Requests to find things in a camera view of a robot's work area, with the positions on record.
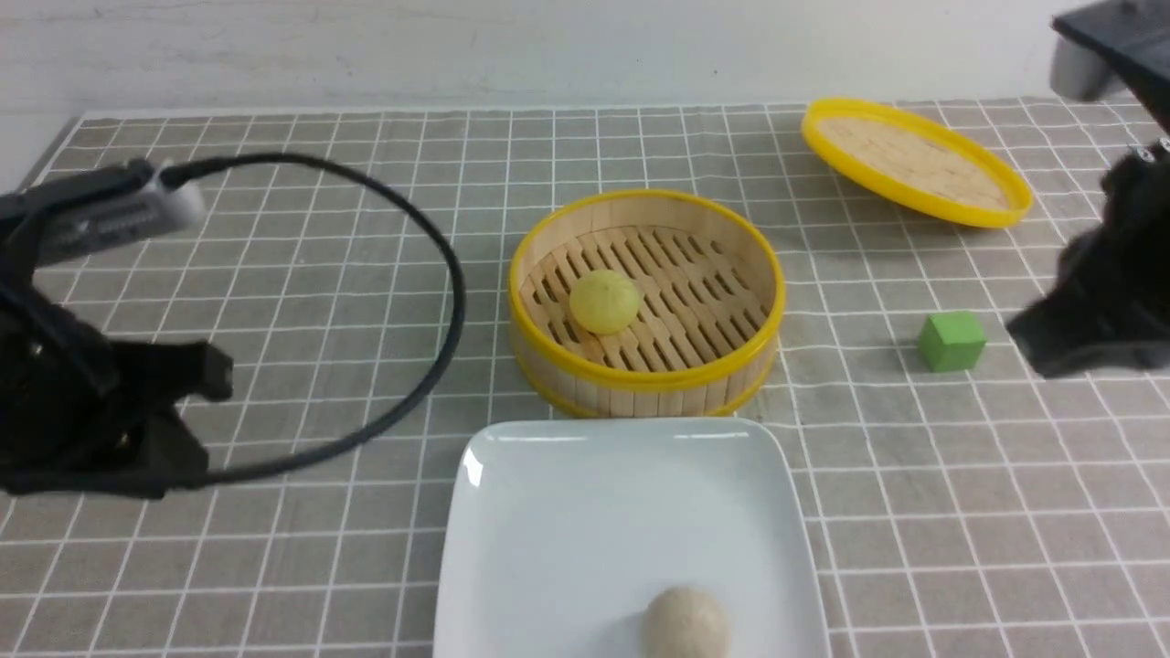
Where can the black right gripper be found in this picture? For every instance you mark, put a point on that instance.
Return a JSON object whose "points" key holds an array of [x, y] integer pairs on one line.
{"points": [[1108, 307]]}

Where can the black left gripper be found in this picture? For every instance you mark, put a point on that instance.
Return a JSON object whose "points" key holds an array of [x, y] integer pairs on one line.
{"points": [[67, 392]]}

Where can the bamboo steamer lid yellow rim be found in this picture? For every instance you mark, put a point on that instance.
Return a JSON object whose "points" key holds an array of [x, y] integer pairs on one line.
{"points": [[916, 162]]}

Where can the yellow steamed bun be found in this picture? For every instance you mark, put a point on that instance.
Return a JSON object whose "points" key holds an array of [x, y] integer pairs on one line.
{"points": [[604, 302]]}

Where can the white steamed bun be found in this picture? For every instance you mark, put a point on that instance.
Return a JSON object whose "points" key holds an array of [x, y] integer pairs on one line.
{"points": [[684, 622]]}

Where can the white square plate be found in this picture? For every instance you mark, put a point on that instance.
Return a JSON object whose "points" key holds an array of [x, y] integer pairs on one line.
{"points": [[562, 532]]}

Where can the green cube block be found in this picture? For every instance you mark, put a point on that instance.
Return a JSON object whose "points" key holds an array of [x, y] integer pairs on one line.
{"points": [[951, 341]]}

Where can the grey checked tablecloth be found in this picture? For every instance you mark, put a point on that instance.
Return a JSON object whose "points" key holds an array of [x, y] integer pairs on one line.
{"points": [[975, 513]]}

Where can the bamboo steamer basket yellow rim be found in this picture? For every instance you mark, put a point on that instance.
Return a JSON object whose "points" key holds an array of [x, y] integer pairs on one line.
{"points": [[707, 331]]}

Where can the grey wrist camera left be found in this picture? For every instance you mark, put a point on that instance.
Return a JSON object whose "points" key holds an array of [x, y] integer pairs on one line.
{"points": [[79, 215]]}

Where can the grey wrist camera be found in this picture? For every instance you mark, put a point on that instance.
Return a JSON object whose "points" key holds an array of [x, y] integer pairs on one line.
{"points": [[79, 215], [1108, 46]]}

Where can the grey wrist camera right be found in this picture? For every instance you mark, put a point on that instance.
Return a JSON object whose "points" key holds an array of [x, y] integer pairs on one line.
{"points": [[1108, 46]]}

